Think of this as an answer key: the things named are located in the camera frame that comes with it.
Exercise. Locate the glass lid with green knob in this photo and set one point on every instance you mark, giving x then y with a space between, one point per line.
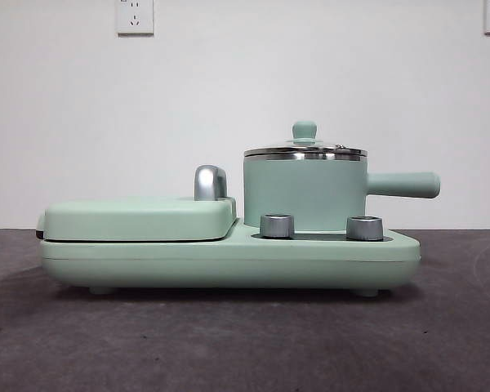
304 130

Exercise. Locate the silver control knob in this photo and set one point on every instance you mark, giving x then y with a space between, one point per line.
276 225
364 228

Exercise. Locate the mint green breakfast maker base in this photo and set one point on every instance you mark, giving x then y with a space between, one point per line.
228 261

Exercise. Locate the mint green griddle cover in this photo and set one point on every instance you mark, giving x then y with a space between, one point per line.
126 220

